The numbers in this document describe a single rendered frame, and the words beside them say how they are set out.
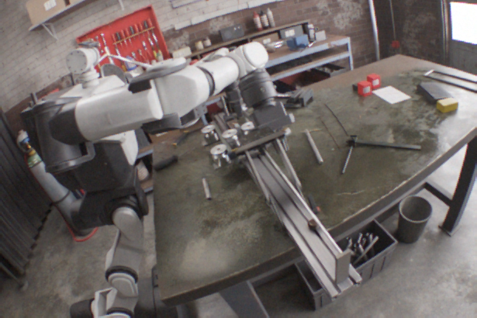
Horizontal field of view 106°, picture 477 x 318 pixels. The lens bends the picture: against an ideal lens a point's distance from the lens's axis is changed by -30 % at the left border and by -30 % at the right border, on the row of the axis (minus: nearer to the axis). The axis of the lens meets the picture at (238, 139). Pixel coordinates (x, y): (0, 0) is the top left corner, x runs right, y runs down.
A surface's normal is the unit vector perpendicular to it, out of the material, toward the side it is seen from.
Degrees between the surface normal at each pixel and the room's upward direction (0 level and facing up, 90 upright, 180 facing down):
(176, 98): 87
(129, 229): 90
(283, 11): 90
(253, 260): 0
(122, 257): 90
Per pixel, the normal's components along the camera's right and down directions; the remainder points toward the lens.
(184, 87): 0.29, 0.36
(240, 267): -0.27, -0.84
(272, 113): 0.11, -0.07
